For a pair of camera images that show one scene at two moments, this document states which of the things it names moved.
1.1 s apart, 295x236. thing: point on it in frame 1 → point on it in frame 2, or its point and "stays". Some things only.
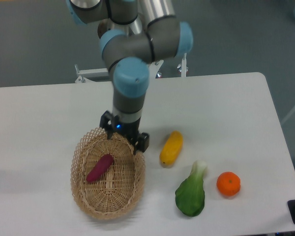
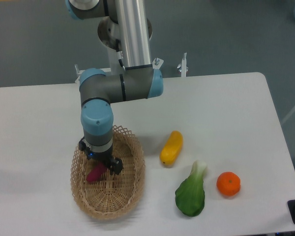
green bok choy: (190, 196) stays
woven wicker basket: (113, 192) stays
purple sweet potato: (103, 164) stays
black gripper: (129, 131) → (104, 157)
